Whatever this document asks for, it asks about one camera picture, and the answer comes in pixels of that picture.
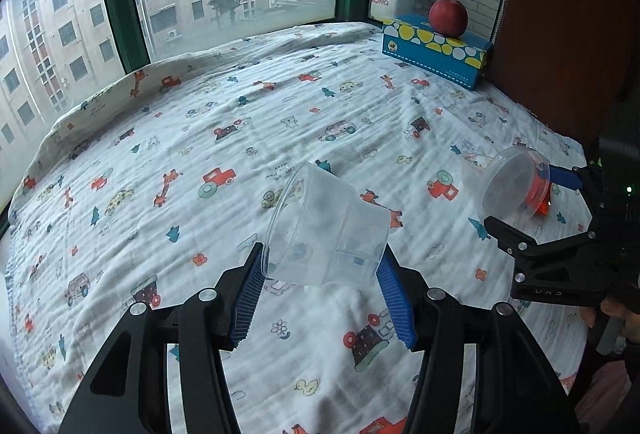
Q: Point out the clear plastic cup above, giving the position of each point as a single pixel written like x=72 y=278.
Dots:
x=321 y=232

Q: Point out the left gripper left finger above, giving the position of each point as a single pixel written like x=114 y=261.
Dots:
x=248 y=281

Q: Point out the person's right hand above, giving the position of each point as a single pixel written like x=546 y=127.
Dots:
x=610 y=307

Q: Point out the red apple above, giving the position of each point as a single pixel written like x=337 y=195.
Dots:
x=448 y=17

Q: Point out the brown wooden wardrobe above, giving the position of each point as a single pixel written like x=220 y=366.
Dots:
x=568 y=61

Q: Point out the clear round plastic container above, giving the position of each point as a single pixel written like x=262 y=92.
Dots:
x=504 y=182

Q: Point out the orange snack wrapper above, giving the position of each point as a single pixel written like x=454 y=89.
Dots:
x=537 y=199

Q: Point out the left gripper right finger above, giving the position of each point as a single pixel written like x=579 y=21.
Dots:
x=396 y=283

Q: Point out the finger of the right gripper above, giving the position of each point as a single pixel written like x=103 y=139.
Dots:
x=576 y=178
x=574 y=254

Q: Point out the blue yellow tissue box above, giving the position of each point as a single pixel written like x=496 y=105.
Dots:
x=413 y=40

